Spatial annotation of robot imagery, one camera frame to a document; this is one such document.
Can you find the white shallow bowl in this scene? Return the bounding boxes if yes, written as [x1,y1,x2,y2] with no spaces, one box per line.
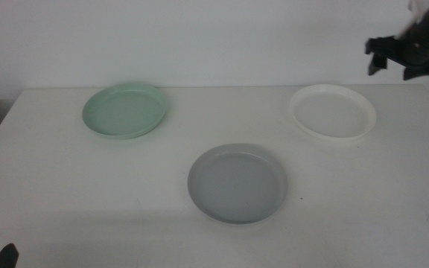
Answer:
[288,83,378,141]

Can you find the grey shallow bowl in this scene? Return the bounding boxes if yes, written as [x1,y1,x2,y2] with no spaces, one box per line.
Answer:
[187,143,289,226]

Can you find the pale green shallow bowl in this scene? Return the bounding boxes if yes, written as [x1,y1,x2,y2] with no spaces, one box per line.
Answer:
[81,82,168,141]

